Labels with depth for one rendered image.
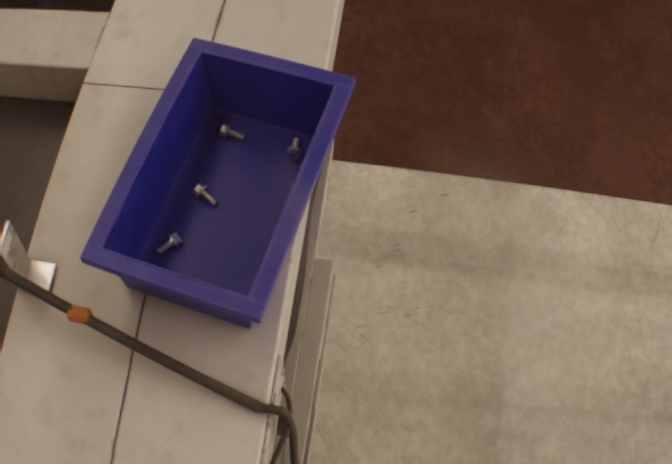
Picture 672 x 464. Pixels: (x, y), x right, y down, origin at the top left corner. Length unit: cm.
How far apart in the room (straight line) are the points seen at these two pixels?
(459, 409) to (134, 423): 97
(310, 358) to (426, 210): 66
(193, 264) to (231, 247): 4
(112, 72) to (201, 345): 31
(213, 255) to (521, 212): 111
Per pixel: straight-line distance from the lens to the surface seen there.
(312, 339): 120
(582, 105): 201
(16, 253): 78
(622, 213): 188
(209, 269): 78
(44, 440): 76
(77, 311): 74
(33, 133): 98
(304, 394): 118
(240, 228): 80
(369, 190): 180
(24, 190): 94
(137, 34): 95
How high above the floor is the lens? 154
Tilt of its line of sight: 61 degrees down
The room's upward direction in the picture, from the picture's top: 2 degrees clockwise
